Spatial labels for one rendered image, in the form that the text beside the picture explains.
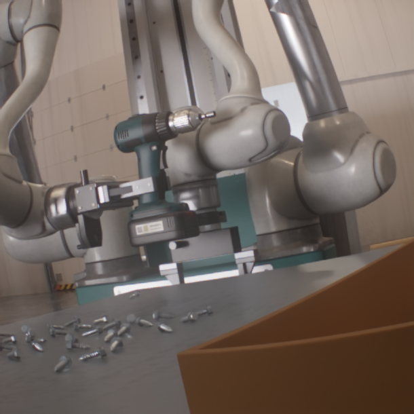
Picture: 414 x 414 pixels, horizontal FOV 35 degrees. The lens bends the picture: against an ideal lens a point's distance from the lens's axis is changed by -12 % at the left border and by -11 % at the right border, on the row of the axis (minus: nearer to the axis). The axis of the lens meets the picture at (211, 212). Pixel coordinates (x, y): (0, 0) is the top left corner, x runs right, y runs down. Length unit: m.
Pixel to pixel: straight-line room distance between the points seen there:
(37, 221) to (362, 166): 0.67
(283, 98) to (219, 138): 6.19
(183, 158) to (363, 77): 10.47
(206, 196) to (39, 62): 0.52
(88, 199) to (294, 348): 1.14
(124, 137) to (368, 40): 10.71
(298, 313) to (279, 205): 1.36
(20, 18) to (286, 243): 0.86
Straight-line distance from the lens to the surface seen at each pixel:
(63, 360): 0.53
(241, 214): 1.80
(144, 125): 1.27
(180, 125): 1.25
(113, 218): 1.79
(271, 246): 1.62
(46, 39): 1.62
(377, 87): 11.73
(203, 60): 1.95
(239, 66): 1.39
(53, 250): 1.84
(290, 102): 7.46
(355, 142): 1.49
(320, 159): 1.50
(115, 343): 0.60
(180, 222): 1.23
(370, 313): 0.31
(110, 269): 1.78
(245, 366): 0.17
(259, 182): 1.62
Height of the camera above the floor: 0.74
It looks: 1 degrees up
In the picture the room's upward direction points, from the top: 10 degrees counter-clockwise
